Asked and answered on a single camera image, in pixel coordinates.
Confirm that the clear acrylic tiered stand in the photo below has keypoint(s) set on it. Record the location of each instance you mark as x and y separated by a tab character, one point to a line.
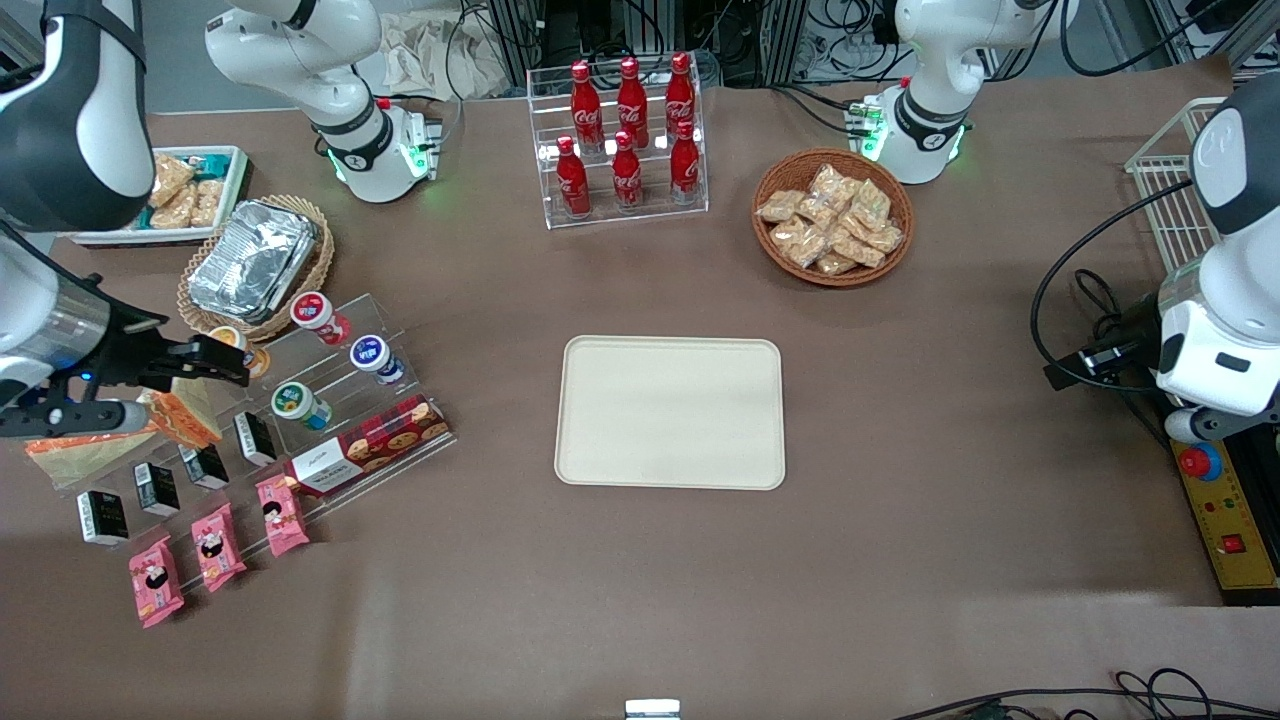
330	372

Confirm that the clear bagged snack packet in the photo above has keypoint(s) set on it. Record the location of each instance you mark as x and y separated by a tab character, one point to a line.
836	264
858	245
872	200
790	232
830	183
778	206
885	238
808	250
815	210

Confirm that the yellow emergency stop box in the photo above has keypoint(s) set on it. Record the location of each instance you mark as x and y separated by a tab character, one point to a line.
1225	520

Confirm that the white plastic bin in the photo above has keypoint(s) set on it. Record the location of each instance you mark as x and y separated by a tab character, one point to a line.
150	238

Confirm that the rice cracker snack pack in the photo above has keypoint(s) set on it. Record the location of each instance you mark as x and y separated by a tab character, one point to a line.
172	178
207	203
175	210

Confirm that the teal snack packet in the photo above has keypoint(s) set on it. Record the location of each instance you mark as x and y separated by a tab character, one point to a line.
210	163

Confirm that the pink snack packet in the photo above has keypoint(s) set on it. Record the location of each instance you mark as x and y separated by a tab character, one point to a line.
155	582
282	515
218	547

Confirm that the green lid yogurt cup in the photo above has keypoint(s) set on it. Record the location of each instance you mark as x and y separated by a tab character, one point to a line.
295	402

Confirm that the white base interface box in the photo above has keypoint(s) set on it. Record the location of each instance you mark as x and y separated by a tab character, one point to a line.
420	135
865	120

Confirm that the blue lid yogurt cup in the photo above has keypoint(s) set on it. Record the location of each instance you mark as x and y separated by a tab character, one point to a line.
372	355

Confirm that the red lid yogurt cup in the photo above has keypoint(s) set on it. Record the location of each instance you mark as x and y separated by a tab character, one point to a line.
315	312

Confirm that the brown paper table cover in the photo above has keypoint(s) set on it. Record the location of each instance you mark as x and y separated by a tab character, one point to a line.
900	550

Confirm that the red cola bottle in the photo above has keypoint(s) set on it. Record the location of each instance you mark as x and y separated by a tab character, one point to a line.
632	100
573	185
627	178
586	105
685	165
680	95

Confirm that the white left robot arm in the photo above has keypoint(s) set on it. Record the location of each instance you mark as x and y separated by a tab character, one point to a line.
935	60

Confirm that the red cookie box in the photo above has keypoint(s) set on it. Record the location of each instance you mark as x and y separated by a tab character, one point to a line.
370	445

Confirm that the oval wicker basket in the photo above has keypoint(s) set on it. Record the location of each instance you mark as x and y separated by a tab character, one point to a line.
270	330

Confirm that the orange lid yogurt cup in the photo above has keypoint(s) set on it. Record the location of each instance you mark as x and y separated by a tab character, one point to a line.
258	362

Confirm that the crumpled beige paper bag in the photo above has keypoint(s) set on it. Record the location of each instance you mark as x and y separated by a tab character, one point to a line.
430	55

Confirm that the triangle sandwich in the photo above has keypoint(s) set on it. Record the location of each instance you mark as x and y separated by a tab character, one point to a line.
80	460
190	420

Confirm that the small black carton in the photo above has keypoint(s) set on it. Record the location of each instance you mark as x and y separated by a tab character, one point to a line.
157	489
103	517
255	438
205	466

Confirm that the beige plastic tray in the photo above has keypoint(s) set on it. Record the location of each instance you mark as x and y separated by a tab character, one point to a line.
670	412

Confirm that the clear acrylic bottle rack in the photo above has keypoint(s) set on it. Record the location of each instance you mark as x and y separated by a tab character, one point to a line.
660	210

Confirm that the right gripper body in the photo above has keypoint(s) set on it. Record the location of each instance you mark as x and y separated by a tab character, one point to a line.
133	351

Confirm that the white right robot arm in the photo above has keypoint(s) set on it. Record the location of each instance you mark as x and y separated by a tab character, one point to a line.
300	60

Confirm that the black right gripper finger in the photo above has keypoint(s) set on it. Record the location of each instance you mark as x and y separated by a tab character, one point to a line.
200	376
215	353

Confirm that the round wicker basket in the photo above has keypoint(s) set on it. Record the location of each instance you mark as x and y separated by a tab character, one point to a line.
775	255

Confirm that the aluminium foil container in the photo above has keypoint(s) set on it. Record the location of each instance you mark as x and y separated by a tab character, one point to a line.
250	260

